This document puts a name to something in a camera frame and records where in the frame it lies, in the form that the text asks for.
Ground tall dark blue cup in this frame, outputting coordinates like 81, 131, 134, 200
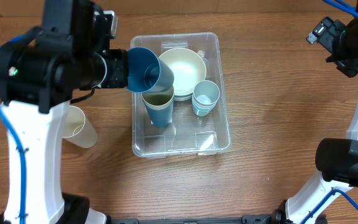
127, 47, 174, 93
144, 101, 173, 128

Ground tall beige cup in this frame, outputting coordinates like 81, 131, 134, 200
63, 106, 98, 149
141, 86, 175, 110

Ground small grey cup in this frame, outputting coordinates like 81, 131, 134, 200
193, 80, 220, 106

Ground small pink cup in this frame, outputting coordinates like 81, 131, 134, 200
192, 95, 217, 111

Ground small light blue cup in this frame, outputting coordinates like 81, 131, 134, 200
193, 105, 214, 117

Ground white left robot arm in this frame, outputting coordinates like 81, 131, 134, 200
0, 1, 128, 223

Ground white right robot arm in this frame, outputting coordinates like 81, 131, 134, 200
270, 1, 358, 223

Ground beige bowl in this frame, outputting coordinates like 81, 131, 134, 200
159, 48, 207, 98

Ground blue-rimmed bowl underneath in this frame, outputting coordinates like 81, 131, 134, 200
173, 93, 192, 101

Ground clear plastic storage bin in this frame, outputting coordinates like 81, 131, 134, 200
131, 32, 231, 159

